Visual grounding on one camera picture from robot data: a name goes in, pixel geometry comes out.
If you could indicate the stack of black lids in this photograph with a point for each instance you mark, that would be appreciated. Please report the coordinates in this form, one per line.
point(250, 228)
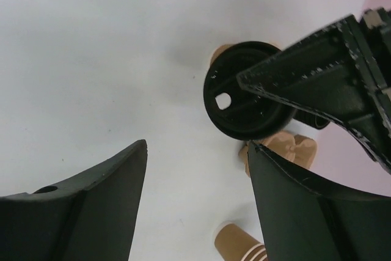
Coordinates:
point(311, 120)

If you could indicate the stack of paper cups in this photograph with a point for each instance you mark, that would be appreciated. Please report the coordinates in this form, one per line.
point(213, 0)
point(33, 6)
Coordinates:
point(234, 244)

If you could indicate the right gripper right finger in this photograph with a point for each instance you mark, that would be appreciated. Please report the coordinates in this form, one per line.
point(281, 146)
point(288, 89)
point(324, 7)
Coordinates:
point(304, 216)

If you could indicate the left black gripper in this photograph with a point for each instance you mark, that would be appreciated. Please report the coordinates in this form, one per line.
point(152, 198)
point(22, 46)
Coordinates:
point(340, 73)

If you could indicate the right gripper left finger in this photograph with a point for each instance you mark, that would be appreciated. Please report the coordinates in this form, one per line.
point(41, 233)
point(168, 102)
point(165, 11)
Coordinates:
point(89, 216)

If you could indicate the black plastic cup lid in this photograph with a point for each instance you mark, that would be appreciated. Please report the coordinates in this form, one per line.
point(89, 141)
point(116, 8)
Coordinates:
point(237, 113)

